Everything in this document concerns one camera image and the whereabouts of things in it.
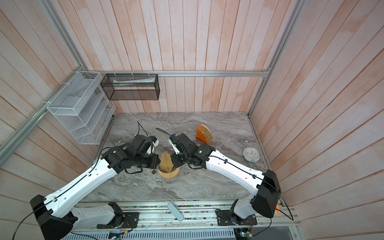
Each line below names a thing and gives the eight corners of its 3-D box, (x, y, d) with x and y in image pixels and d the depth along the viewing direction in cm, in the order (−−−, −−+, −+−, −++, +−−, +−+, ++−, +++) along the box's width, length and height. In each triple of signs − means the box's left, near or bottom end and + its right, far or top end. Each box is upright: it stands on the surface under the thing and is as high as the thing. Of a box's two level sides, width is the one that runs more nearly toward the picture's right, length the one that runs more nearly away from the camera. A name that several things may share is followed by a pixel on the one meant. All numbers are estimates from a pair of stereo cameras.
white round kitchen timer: (244, 162, 96) (246, 159, 93) (241, 149, 103) (242, 146, 100) (259, 162, 96) (261, 159, 93) (255, 149, 103) (256, 146, 100)
